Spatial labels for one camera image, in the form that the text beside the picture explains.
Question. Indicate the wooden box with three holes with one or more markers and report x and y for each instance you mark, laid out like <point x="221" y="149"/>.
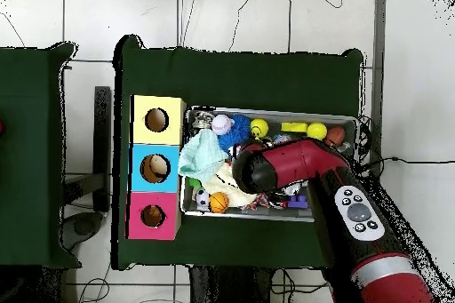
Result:
<point x="142" y="136"/>

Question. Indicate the yellow foam block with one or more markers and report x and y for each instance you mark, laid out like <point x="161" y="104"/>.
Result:
<point x="294" y="127"/>

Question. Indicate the small orange basketball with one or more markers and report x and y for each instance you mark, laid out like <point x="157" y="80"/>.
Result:
<point x="218" y="202"/>

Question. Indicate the mint green cloth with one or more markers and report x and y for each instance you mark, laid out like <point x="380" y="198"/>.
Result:
<point x="202" y="155"/>

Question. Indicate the small soccer ball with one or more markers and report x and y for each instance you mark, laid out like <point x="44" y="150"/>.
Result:
<point x="202" y="197"/>

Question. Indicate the blue fuzzy ball with eyes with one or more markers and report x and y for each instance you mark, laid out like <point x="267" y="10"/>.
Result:
<point x="240" y="129"/>

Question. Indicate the shallow metal mesh bin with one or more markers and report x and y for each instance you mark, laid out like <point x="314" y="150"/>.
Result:
<point x="274" y="126"/>

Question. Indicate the cream cloth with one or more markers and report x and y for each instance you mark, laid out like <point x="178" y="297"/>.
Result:
<point x="224" y="185"/>

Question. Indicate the white baseball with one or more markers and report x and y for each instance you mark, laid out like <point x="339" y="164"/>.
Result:
<point x="221" y="124"/>

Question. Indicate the dark green tablecloth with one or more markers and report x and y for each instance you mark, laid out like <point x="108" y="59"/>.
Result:
<point x="249" y="79"/>
<point x="28" y="139"/>

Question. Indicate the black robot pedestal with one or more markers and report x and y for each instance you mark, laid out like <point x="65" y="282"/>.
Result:
<point x="201" y="288"/>

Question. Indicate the yellow smiley ball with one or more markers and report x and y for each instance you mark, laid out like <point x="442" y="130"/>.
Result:
<point x="259" y="127"/>

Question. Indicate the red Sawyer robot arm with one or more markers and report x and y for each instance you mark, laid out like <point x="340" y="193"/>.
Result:
<point x="291" y="164"/>

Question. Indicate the small brown football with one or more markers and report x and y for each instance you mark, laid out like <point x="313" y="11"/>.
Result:
<point x="335" y="136"/>

